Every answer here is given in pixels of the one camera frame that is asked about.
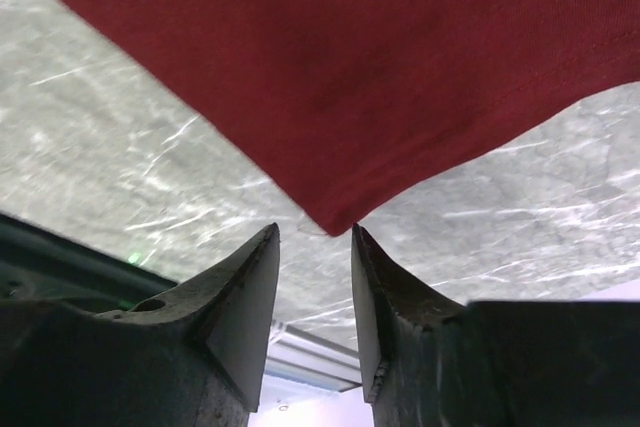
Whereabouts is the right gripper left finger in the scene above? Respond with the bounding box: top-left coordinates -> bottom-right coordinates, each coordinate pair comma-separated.
1,224 -> 280,426

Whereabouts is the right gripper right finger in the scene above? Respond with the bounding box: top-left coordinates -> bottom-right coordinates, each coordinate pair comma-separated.
351,226 -> 639,426

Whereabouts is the dark red t shirt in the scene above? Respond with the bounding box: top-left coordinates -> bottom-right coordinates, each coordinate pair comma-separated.
61,0 -> 639,236

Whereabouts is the black base beam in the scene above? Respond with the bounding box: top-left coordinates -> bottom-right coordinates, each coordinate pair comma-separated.
1,214 -> 176,311

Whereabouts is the aluminium rail frame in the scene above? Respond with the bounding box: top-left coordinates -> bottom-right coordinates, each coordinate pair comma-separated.
264,321 -> 361,392

